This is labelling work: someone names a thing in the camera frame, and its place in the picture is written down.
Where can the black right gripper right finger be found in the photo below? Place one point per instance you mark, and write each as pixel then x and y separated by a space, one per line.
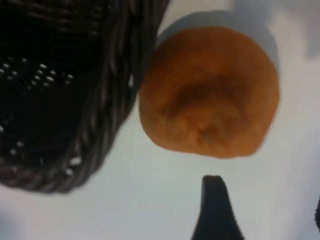
pixel 318 212

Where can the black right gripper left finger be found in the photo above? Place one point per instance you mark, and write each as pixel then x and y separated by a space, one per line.
pixel 216 217

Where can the orange fruit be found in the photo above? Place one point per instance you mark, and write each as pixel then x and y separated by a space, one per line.
pixel 207 95

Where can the dark brown wicker basket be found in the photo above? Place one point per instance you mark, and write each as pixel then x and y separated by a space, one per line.
pixel 62 100

